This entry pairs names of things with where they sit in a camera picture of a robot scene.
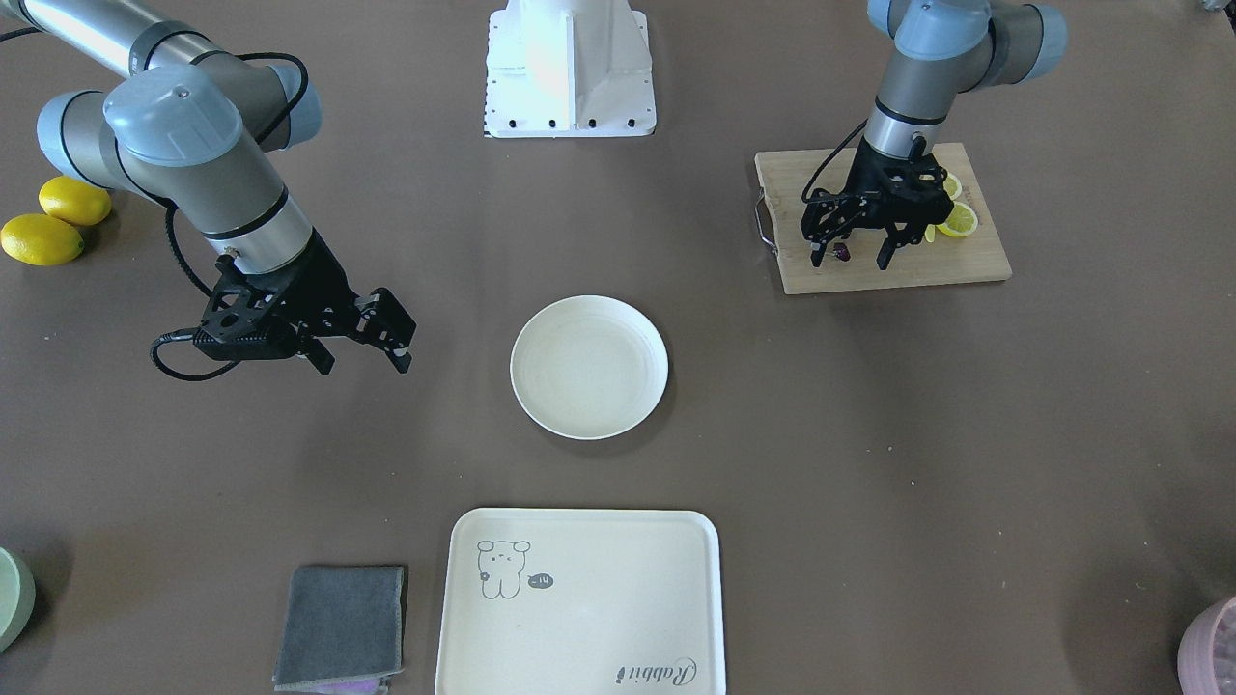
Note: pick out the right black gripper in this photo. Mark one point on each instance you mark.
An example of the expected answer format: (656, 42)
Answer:
(325, 283)

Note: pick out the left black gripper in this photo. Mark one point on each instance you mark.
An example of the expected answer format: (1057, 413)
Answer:
(869, 179)

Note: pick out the cream round plate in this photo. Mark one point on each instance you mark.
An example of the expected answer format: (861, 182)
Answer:
(589, 367)

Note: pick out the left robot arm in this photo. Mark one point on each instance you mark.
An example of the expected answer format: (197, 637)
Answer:
(940, 49)

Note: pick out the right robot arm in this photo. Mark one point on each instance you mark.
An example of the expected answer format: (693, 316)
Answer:
(189, 127)

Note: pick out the cream rabbit tray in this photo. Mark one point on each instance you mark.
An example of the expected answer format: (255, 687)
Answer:
(572, 601)

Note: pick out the bamboo cutting board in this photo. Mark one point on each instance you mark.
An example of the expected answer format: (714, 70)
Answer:
(977, 258)

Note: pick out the grey folded cloth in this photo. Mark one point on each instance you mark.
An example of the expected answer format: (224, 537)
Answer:
(343, 631)

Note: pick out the whole yellow lemon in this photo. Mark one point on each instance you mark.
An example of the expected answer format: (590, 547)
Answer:
(73, 201)
(41, 239)

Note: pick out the mint green bowl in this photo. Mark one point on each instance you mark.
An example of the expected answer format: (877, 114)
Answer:
(18, 594)

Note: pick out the pink bowl with ice cubes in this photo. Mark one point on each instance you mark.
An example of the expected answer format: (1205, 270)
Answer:
(1206, 657)

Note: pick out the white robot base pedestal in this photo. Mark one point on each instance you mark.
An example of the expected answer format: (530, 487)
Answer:
(578, 69)

